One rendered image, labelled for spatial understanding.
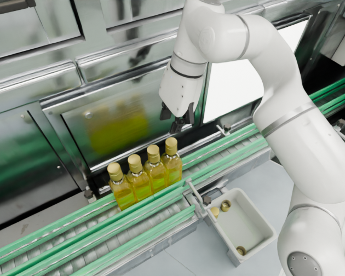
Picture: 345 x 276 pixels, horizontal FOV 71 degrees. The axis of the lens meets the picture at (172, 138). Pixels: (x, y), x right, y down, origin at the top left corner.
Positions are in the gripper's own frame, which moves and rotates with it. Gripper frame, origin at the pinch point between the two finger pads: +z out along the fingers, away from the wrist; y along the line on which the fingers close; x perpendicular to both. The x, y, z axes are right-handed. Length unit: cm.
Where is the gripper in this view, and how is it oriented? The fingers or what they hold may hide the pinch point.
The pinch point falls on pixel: (171, 120)
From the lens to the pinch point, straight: 62.5
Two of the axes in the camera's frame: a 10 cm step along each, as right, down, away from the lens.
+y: 4.8, 6.9, -5.4
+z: -2.3, 6.9, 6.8
